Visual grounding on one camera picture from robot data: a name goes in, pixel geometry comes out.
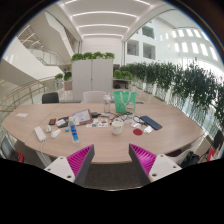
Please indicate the white paper sheet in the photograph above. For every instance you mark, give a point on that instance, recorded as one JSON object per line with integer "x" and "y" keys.
{"x": 22, "y": 115}

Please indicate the wooden planter with plants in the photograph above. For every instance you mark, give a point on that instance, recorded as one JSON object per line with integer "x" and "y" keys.
{"x": 63, "y": 80}

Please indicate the red and black chair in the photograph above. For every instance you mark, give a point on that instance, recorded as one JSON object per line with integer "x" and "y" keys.
{"x": 13, "y": 152}

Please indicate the small white box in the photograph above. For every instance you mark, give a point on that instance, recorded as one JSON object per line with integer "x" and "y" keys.
{"x": 148, "y": 129}

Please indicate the white computer mouse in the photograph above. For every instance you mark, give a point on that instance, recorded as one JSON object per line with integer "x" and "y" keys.
{"x": 55, "y": 133}

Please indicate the black power adapter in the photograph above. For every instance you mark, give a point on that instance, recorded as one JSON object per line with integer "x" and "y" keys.
{"x": 95, "y": 114}

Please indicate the white flat box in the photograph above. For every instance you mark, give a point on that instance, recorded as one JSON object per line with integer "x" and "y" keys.
{"x": 61, "y": 122}

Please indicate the white mug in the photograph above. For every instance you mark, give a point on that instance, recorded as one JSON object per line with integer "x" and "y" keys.
{"x": 117, "y": 128}

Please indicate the colourful sticker sheet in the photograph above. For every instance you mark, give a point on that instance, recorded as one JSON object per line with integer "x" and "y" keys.
{"x": 98, "y": 124}

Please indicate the clear blue-labelled water bottle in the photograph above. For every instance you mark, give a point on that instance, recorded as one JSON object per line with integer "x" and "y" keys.
{"x": 74, "y": 133}

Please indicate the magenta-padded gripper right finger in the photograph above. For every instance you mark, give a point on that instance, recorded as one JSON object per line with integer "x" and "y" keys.
{"x": 145, "y": 160}

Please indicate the white cabinet with plants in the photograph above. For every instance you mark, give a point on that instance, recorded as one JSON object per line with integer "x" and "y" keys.
{"x": 92, "y": 80}

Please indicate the clipboard with papers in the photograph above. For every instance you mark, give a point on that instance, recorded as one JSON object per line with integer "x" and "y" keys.
{"x": 82, "y": 116}

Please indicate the row of green plants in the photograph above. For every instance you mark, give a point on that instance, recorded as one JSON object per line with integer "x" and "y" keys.
{"x": 186, "y": 86}

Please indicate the green tote bag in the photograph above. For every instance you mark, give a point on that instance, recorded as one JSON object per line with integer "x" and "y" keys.
{"x": 124, "y": 102}

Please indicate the ceiling light strips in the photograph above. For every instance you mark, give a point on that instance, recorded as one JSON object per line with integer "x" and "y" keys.
{"x": 104, "y": 14}

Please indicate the small white case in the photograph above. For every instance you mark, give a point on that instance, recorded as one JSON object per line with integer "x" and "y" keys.
{"x": 48, "y": 128}

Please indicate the dark blue keyboard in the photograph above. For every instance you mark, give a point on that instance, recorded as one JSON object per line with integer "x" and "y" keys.
{"x": 151, "y": 122}

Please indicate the red and black phone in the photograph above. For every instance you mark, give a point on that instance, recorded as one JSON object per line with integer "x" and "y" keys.
{"x": 52, "y": 121}

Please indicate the clear tumbler with lid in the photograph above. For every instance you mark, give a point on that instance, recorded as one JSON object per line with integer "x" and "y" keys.
{"x": 107, "y": 105}

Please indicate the white power strip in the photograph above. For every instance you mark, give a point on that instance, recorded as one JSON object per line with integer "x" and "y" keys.
{"x": 40, "y": 133}

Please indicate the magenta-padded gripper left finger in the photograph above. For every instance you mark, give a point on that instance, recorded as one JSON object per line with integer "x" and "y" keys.
{"x": 79, "y": 160}

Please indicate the flat round red coaster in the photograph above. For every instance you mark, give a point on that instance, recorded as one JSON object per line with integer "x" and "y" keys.
{"x": 137, "y": 132}

